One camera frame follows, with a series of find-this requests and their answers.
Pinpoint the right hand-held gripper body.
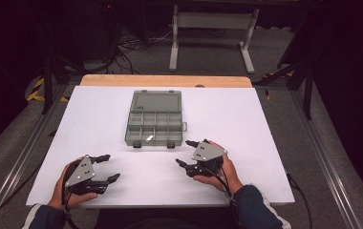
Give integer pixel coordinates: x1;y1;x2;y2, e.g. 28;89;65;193
185;141;228;178

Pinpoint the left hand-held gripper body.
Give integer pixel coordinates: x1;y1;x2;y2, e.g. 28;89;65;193
64;155;110;196

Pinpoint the grey transparent compartment box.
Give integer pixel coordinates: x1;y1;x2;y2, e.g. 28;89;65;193
124;89;188;150

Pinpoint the person's left hand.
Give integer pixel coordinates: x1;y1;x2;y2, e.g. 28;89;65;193
47;156;99;211

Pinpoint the person's right hand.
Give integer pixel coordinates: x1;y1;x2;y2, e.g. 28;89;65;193
192;139;245;194

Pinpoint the white table cover sheet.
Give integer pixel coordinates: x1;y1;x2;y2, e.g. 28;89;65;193
26;85;296;209

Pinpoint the black tripod stand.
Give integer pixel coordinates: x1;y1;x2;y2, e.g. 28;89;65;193
252;52;316;121
39;44;87;116

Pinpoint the white metal stand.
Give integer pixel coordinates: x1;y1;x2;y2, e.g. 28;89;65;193
168;4;260;74

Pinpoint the right hand-held gripper cable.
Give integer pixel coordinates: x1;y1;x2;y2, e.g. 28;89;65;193
206;166;240;229

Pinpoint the hand-held gripper cable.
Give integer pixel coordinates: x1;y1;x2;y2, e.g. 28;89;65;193
60;165;80;229
206;166;240;229

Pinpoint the left hand-held gripper cable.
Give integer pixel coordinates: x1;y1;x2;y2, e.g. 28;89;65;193
60;165;80;229

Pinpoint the aluminium floor rail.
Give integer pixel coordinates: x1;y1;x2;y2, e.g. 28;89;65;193
0;83;77;225
288;89;363;229

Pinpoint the black floor cable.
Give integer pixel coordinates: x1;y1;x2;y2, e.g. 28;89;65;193
285;170;313;229

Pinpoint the tangle of black floor cables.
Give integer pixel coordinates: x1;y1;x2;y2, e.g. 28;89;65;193
114;27;175;74

